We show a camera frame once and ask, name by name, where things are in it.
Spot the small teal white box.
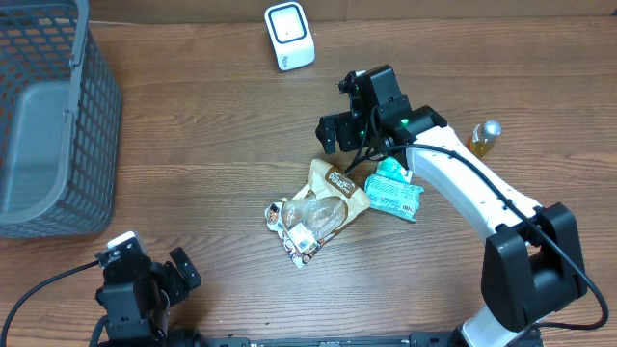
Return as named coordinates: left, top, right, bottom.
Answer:
left=375, top=157, right=413, bottom=184

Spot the brown snack packet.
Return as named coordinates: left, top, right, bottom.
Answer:
left=264, top=159, right=370, bottom=269

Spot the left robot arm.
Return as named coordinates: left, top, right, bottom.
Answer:
left=89, top=231, right=205, bottom=347

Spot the yellow liquid bottle silver cap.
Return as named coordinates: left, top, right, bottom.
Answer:
left=466, top=120, right=502, bottom=158

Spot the grey plastic shopping basket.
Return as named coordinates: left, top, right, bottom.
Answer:
left=1, top=0, right=122, bottom=238

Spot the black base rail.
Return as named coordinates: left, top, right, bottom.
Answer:
left=186, top=332, right=462, bottom=347

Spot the teal tissue pack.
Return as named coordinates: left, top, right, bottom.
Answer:
left=364, top=174, right=424, bottom=222

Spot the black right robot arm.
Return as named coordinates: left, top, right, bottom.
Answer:
left=315, top=65, right=588, bottom=346

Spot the white barcode scanner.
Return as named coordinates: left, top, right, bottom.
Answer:
left=264, top=1, right=316, bottom=71

